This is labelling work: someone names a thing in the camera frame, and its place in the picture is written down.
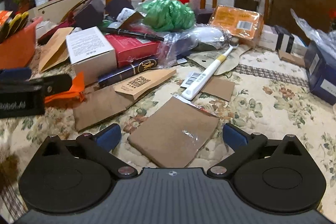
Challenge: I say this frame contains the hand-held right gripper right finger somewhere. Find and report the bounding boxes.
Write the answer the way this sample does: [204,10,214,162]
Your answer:
[207,123,305,179]

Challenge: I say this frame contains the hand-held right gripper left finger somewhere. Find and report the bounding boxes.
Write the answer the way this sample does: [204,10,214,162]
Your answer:
[39,123,138,179]

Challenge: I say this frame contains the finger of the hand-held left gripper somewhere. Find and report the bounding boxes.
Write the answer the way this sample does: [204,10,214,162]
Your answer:
[27,74,73,96]
[0,67,33,82]

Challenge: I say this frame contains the orange plastic basin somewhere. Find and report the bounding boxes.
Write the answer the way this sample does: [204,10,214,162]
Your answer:
[0,16,44,69]

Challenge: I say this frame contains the dark box gold emblem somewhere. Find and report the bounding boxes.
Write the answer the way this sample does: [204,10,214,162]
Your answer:
[97,57,159,88]

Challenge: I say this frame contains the white toothbrush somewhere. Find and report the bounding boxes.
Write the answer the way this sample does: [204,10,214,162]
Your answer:
[181,39,238,101]

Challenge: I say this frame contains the kraft paper bag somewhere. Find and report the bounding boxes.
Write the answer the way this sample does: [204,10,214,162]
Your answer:
[39,27,74,73]

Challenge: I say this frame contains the large cardboard sheet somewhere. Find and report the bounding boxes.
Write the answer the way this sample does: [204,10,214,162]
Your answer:
[73,84,138,132]

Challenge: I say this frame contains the floral tablecloth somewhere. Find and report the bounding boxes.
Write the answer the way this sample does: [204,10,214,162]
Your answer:
[0,44,336,216]

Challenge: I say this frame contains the small cardboard piece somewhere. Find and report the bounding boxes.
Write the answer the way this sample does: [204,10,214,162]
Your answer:
[201,78,236,102]

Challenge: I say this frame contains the yellow black items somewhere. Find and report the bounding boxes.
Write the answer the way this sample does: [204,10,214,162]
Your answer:
[0,11,30,42]

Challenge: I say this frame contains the white and tan cardboard box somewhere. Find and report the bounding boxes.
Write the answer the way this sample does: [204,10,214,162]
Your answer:
[65,27,117,86]

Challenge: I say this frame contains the taped cardboard piece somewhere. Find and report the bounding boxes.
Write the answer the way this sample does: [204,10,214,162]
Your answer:
[127,95,220,168]

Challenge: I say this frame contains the printed kraft envelope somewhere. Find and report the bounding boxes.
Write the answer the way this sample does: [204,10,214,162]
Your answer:
[115,69,177,102]

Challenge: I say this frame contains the white barcode label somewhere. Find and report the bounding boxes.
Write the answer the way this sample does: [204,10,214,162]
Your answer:
[180,70,208,88]

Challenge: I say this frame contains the dark purple box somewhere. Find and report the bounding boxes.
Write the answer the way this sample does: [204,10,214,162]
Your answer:
[73,0,106,29]
[104,0,135,20]

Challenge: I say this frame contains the cream cabinet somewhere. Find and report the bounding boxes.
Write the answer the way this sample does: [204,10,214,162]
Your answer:
[27,0,88,23]

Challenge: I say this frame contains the printed paper pouch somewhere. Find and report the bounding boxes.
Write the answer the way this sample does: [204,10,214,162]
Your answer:
[187,42,252,77]

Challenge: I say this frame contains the black pen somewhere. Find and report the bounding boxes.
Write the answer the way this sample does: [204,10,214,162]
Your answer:
[99,27,165,42]

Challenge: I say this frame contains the flat kraft box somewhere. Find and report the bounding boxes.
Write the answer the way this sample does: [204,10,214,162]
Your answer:
[278,49,307,69]

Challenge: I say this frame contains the clear plastic bag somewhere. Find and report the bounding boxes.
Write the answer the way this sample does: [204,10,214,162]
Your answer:
[159,24,232,67]
[290,8,336,47]

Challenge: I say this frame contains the small white box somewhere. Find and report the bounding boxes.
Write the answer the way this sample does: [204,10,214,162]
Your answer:
[291,36,309,56]
[258,24,279,50]

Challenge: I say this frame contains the blue cardboard box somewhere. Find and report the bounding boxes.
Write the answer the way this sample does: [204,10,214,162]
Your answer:
[304,40,336,105]

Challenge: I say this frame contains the black and white box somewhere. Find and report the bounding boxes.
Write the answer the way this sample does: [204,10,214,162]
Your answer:
[274,25,295,54]

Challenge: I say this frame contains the orange wrapped package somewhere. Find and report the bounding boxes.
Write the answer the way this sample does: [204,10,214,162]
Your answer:
[208,5,264,49]

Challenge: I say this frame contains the small dark box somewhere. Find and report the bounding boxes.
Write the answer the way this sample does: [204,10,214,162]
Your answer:
[195,7,217,24]

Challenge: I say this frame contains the green plastic bag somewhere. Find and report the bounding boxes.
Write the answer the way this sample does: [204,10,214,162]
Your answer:
[142,0,196,32]

